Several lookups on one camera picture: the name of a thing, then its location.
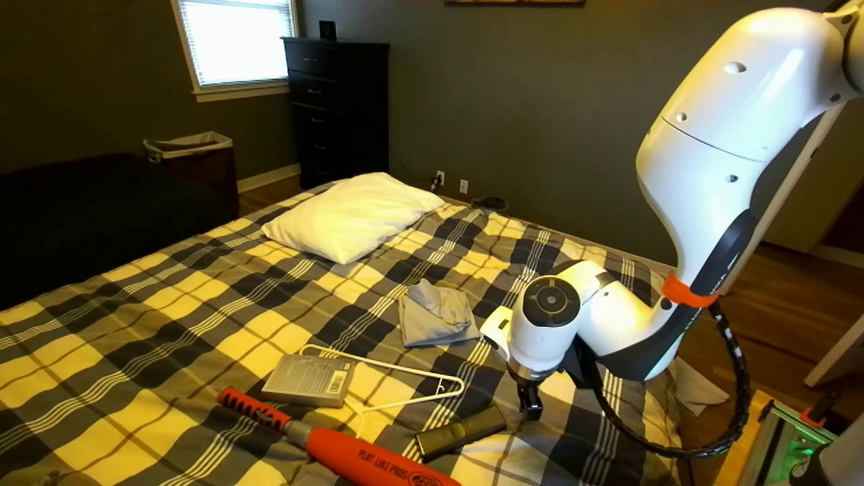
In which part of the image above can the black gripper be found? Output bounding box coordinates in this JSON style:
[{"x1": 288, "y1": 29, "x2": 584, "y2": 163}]
[{"x1": 511, "y1": 363, "x2": 550, "y2": 424}]

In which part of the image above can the folded blue-grey cloth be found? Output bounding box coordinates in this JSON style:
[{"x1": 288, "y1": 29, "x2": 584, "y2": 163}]
[{"x1": 396, "y1": 278, "x2": 483, "y2": 351}]

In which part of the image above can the white paper sheet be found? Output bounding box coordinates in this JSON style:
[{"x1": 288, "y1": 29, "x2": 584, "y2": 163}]
[{"x1": 669, "y1": 358, "x2": 731, "y2": 420}]

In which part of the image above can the red plastic tool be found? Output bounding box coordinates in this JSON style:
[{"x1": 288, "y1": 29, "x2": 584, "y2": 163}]
[{"x1": 217, "y1": 386, "x2": 464, "y2": 486}]

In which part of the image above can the wooden board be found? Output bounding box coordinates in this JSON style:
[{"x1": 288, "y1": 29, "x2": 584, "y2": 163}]
[{"x1": 712, "y1": 386, "x2": 778, "y2": 486}]

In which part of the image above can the flat grey box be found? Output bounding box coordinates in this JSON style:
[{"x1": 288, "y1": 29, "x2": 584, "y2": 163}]
[{"x1": 260, "y1": 351, "x2": 358, "y2": 409}]

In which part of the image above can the green device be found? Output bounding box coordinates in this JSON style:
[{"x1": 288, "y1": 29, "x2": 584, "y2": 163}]
[{"x1": 739, "y1": 399, "x2": 843, "y2": 486}]

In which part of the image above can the white pillow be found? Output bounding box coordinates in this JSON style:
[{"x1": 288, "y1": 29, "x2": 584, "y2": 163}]
[{"x1": 260, "y1": 171, "x2": 450, "y2": 268}]

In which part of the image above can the grey rounded object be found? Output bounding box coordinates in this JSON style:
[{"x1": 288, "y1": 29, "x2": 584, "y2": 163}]
[{"x1": 815, "y1": 417, "x2": 864, "y2": 486}]

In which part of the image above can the black dresser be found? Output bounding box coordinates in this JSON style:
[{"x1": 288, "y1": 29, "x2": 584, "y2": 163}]
[{"x1": 280, "y1": 36, "x2": 395, "y2": 189}]

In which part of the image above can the plaid yellow grey bedspread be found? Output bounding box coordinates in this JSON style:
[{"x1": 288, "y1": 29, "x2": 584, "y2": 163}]
[{"x1": 0, "y1": 174, "x2": 689, "y2": 486}]

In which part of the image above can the brown hamper with white liner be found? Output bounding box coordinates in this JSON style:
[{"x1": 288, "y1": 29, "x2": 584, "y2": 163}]
[{"x1": 141, "y1": 131, "x2": 242, "y2": 218}]

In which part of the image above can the white wire hanger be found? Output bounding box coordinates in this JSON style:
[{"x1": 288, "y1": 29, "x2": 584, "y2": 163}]
[{"x1": 300, "y1": 343, "x2": 469, "y2": 420}]

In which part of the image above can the white frame leg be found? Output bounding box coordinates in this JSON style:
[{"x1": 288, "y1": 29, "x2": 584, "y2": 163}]
[{"x1": 803, "y1": 312, "x2": 864, "y2": 391}]

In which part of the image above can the wall picture frame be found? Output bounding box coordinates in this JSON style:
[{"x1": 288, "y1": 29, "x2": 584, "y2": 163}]
[{"x1": 446, "y1": 0, "x2": 588, "y2": 11}]

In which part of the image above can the bright window with white frame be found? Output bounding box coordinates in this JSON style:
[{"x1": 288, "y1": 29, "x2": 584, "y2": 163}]
[{"x1": 169, "y1": 0, "x2": 303, "y2": 104}]

